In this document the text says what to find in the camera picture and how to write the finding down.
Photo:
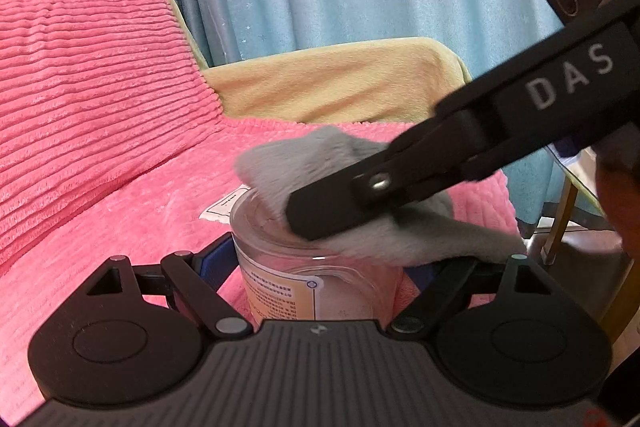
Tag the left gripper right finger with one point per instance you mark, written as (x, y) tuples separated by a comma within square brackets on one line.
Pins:
[(428, 277)]

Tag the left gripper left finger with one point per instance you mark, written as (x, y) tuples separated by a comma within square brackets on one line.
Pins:
[(217, 261)]

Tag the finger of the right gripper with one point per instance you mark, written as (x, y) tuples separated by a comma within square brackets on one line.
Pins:
[(414, 166)]

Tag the clear plastic jar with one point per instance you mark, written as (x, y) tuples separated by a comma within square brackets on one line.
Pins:
[(286, 278)]

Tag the grey microfibre cloth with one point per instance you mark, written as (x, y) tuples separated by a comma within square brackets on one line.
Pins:
[(413, 234)]

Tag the person's right hand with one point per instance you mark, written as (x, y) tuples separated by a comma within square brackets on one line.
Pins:
[(617, 179)]

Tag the white fabric label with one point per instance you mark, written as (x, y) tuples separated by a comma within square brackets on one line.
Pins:
[(220, 211)]

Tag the pink plush blanket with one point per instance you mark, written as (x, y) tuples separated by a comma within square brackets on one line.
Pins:
[(148, 218)]

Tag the yellow-green chair cover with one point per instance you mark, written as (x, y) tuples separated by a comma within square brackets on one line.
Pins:
[(388, 80)]

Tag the wooden chair frame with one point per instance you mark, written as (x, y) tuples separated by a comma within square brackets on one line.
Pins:
[(578, 178)]

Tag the pink corduroy cushion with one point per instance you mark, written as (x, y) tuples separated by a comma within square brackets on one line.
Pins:
[(93, 94)]

